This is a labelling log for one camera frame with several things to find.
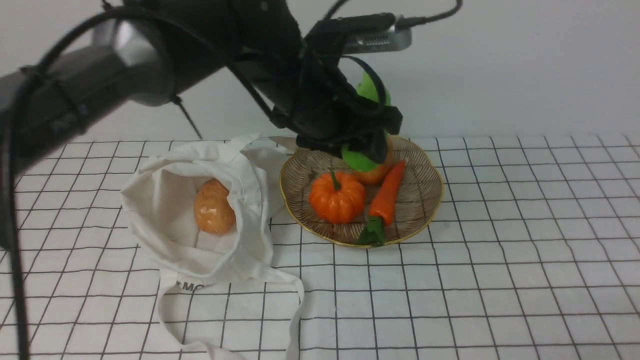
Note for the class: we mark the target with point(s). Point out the brown toy potato in basket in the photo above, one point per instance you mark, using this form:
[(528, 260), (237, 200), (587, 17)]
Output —
[(377, 175)]

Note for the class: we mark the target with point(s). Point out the orange toy pumpkin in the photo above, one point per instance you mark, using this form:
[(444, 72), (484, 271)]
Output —
[(337, 197)]

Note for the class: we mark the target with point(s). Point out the green toy cucumber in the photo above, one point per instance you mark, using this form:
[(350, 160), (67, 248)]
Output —
[(368, 91)]

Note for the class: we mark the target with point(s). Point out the tan toy potato in bag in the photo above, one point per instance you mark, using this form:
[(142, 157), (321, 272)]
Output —
[(212, 211)]

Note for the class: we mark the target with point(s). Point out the orange toy carrot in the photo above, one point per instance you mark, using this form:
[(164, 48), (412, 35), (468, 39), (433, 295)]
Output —
[(382, 208)]

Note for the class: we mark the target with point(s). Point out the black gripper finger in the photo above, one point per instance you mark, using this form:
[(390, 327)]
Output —
[(370, 149)]

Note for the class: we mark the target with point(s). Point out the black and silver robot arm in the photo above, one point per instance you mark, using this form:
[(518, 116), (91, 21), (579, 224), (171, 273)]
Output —
[(151, 51)]

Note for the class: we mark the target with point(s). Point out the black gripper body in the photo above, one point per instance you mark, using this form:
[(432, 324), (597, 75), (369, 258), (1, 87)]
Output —
[(326, 111)]

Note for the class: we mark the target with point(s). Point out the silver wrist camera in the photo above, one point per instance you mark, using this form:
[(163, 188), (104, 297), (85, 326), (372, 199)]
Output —
[(365, 34)]

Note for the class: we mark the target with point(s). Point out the white cloth tote bag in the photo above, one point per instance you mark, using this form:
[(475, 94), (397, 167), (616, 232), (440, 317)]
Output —
[(158, 201)]

